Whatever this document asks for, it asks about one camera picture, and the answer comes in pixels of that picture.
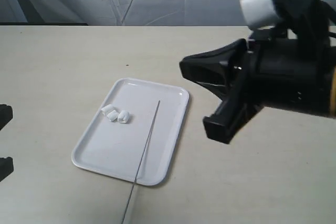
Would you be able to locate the white rectangular plastic tray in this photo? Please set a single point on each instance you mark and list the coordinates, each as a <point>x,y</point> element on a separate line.
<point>114,149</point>

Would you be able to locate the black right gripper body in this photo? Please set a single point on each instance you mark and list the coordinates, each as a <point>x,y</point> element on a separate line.
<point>289,74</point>

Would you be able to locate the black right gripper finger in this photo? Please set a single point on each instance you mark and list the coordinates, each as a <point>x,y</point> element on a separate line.
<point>215,70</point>
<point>228,119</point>

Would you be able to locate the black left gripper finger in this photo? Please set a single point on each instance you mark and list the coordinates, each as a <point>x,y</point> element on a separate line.
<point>6,114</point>
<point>6,167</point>

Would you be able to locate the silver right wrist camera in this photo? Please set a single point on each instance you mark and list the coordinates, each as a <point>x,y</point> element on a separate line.
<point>258,6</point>

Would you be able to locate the white foam piece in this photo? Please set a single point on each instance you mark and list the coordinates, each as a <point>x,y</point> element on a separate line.
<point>113,115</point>
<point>107,109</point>
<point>123,117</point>

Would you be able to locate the thin metal skewer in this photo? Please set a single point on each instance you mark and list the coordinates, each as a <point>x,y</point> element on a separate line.
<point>140,162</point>

